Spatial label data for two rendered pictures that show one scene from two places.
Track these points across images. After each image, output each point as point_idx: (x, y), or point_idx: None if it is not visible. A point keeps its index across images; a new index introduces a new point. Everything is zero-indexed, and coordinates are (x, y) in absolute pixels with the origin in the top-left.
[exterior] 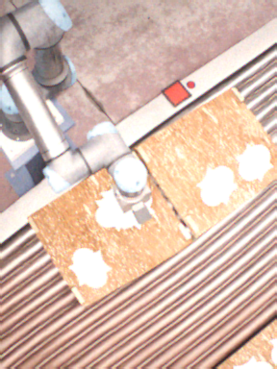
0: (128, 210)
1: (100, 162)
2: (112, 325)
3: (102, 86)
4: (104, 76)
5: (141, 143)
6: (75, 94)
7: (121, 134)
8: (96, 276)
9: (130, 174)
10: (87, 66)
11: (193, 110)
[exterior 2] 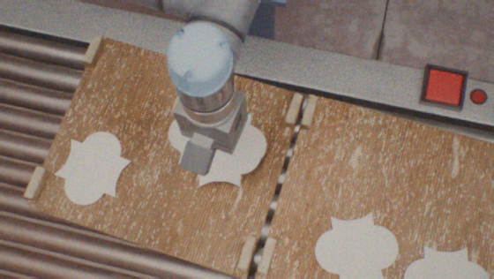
0: (189, 135)
1: (184, 3)
2: (28, 267)
3: (402, 51)
4: (416, 43)
5: (325, 99)
6: (365, 31)
7: (318, 66)
8: (87, 185)
9: (192, 52)
10: (411, 13)
11: (438, 129)
